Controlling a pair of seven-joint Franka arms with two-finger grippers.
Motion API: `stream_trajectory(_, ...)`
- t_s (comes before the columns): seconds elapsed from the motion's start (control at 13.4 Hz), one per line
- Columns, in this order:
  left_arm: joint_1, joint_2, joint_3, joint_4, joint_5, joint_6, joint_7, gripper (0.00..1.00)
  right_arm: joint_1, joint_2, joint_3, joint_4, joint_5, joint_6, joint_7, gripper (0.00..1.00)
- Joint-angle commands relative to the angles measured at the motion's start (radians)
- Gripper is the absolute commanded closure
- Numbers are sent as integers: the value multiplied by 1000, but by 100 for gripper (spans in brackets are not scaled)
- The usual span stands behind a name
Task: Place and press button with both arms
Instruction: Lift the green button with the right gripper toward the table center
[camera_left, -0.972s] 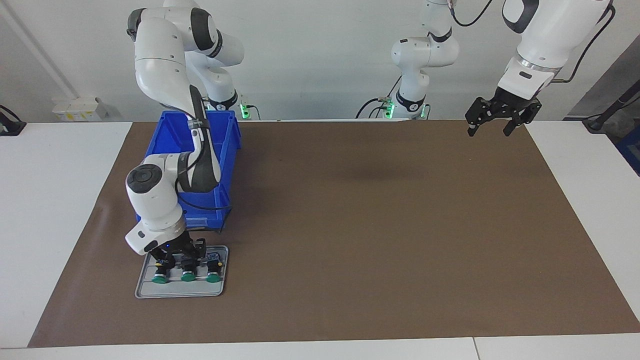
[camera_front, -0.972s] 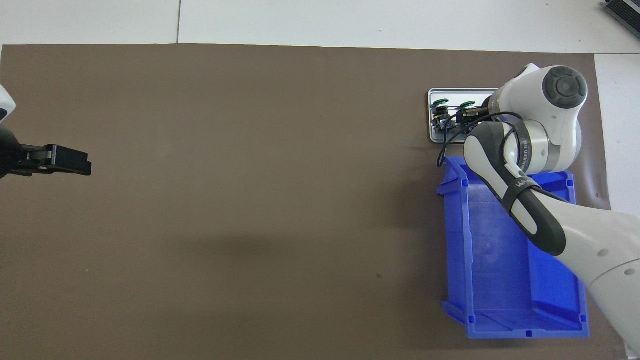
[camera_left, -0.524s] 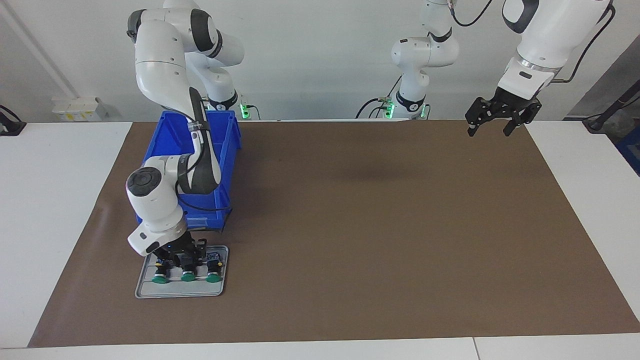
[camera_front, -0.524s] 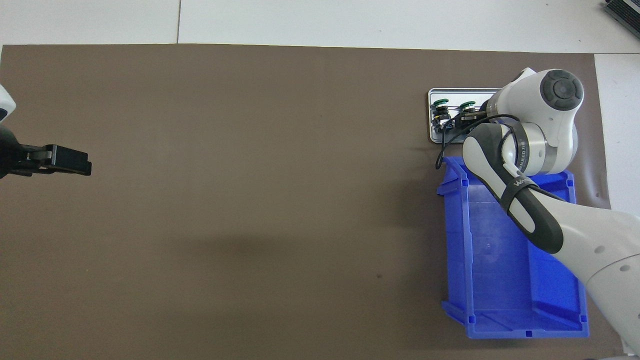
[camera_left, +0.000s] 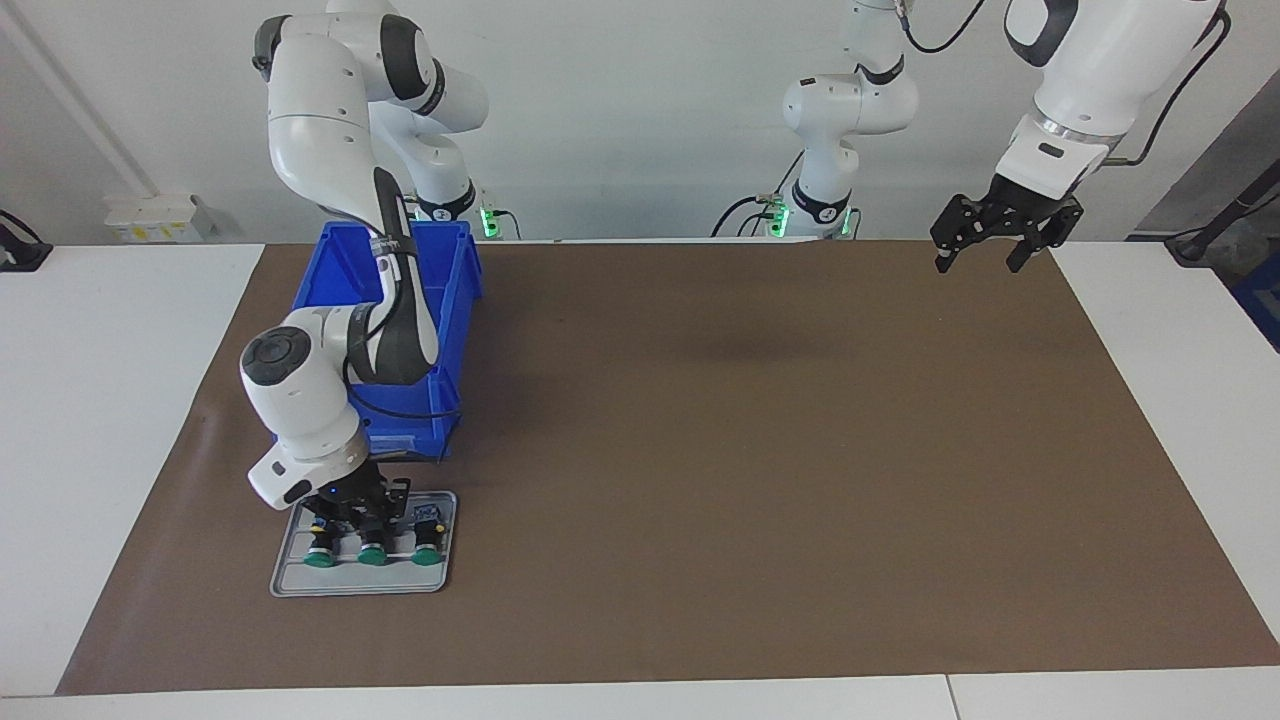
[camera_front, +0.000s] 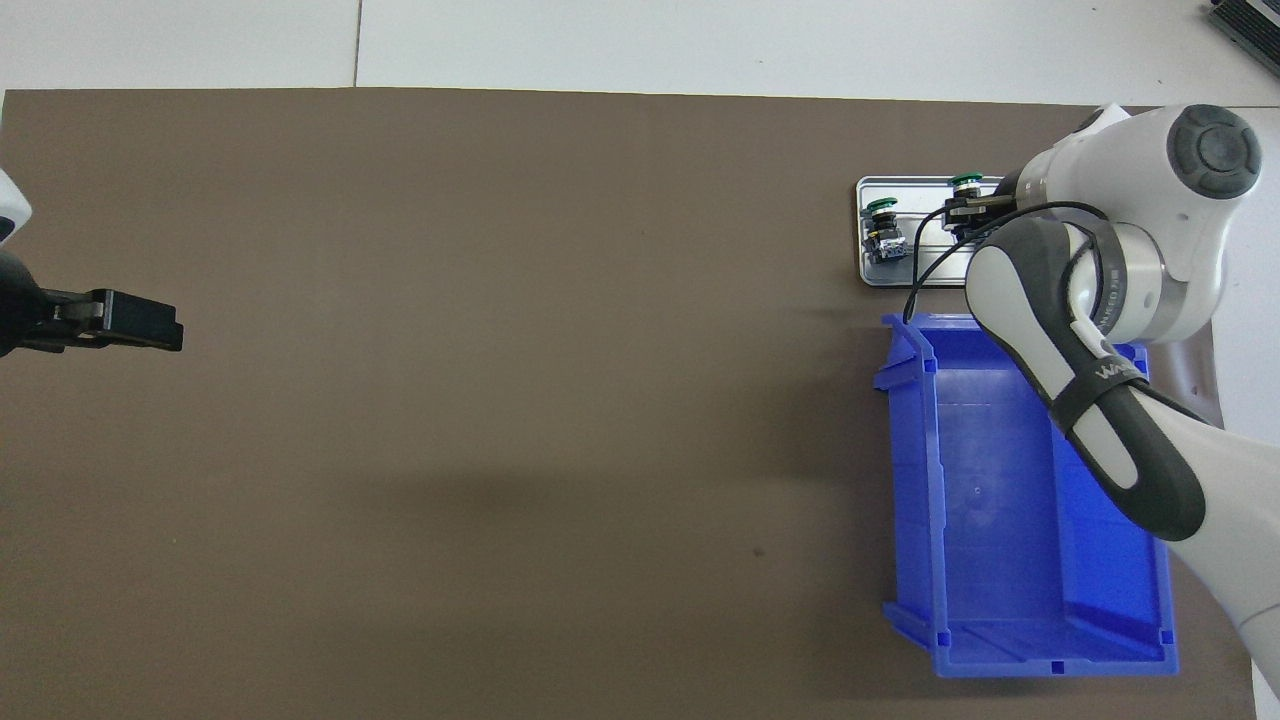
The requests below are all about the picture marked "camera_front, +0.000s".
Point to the grey metal tray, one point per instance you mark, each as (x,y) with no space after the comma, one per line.
(880,276)

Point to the blue plastic storage bin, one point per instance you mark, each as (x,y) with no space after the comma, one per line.
(1000,560)

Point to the green push button switch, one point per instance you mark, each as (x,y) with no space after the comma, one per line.
(885,245)
(966,183)

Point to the dark grey ribbed device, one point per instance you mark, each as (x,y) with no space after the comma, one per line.
(1250,20)

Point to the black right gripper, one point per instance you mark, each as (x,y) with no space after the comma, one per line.
(1008,190)

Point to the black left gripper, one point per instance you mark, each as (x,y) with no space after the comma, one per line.
(22,310)

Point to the brown table mat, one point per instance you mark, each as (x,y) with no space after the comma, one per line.
(500,300)

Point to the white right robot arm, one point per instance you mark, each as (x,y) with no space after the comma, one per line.
(1120,260)

